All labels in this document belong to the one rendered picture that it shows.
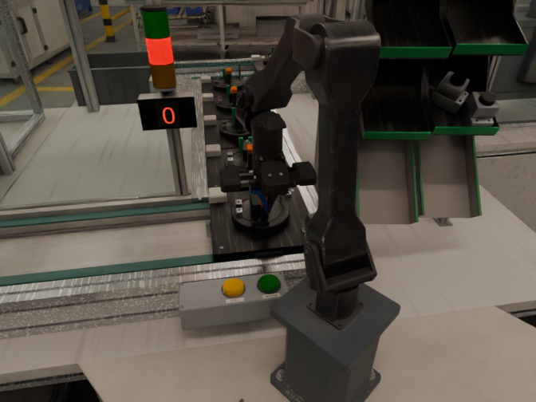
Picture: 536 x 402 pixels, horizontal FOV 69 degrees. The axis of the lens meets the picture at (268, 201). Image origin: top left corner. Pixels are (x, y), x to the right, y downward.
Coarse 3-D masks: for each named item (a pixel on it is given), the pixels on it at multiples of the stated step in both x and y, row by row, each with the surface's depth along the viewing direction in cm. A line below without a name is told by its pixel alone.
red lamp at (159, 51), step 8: (152, 40) 78; (160, 40) 78; (168, 40) 79; (152, 48) 79; (160, 48) 79; (168, 48) 80; (152, 56) 80; (160, 56) 79; (168, 56) 80; (152, 64) 81; (160, 64) 80
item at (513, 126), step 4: (500, 124) 160; (504, 124) 160; (508, 124) 161; (512, 124) 161; (516, 124) 161; (520, 124) 162; (524, 124) 162; (528, 124) 162; (532, 124) 163; (500, 128) 161; (504, 128) 162; (508, 128) 162; (512, 128) 162; (516, 128) 163; (520, 128) 163; (524, 128) 163; (528, 128) 164; (532, 128) 164
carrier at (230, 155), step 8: (248, 136) 115; (216, 144) 122; (240, 144) 115; (208, 152) 119; (216, 152) 120; (224, 152) 122; (232, 152) 118; (240, 152) 117; (208, 160) 118; (216, 160) 118; (224, 160) 114; (232, 160) 111; (240, 160) 114; (208, 168) 114; (216, 168) 114; (240, 168) 110; (248, 168) 109; (208, 176) 110; (216, 176) 110; (208, 184) 106; (216, 184) 106; (248, 184) 106
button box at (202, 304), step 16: (192, 288) 76; (208, 288) 76; (256, 288) 76; (192, 304) 73; (208, 304) 73; (224, 304) 73; (240, 304) 74; (256, 304) 75; (192, 320) 74; (208, 320) 75; (224, 320) 76; (240, 320) 76; (256, 320) 77
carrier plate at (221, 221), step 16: (240, 192) 103; (224, 208) 97; (304, 208) 97; (224, 224) 92; (288, 224) 92; (304, 224) 92; (224, 240) 87; (240, 240) 87; (256, 240) 87; (272, 240) 87; (288, 240) 87; (304, 240) 87; (224, 256) 84; (240, 256) 84
